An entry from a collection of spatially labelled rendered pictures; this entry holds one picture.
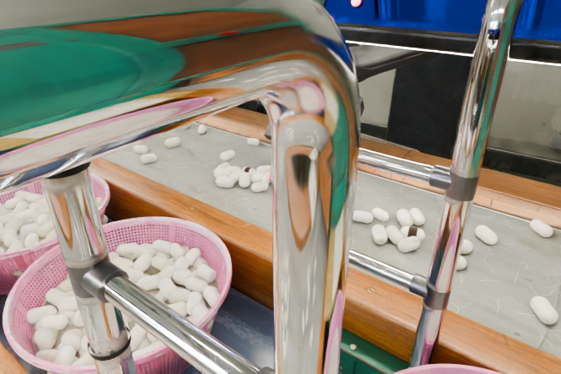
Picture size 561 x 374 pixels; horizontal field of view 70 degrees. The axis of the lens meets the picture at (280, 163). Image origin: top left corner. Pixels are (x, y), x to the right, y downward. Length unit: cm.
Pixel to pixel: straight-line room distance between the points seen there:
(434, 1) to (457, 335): 36
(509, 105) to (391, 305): 227
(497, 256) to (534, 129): 209
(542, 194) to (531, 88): 187
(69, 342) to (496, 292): 52
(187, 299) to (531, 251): 50
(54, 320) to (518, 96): 250
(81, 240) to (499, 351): 42
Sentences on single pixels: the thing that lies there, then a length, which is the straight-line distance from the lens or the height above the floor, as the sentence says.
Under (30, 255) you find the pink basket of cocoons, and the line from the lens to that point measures 68.
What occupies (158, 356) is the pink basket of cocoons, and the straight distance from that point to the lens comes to 47.
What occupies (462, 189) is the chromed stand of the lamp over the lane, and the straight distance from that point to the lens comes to 36.
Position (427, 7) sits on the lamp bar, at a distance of 48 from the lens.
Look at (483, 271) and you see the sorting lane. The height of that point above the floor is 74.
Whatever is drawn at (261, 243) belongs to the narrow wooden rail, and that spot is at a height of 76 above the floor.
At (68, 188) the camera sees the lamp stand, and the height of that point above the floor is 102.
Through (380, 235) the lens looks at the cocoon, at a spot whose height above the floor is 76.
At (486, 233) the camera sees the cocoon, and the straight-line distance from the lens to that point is 69.
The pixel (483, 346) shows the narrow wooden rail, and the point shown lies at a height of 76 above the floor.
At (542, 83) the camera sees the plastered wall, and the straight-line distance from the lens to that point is 267.
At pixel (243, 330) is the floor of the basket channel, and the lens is 60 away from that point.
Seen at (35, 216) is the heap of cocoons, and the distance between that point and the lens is 80.
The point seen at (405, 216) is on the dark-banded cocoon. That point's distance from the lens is 68.
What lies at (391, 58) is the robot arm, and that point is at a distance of 83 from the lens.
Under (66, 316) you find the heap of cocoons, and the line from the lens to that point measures 59.
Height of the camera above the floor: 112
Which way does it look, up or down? 26 degrees down
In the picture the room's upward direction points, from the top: straight up
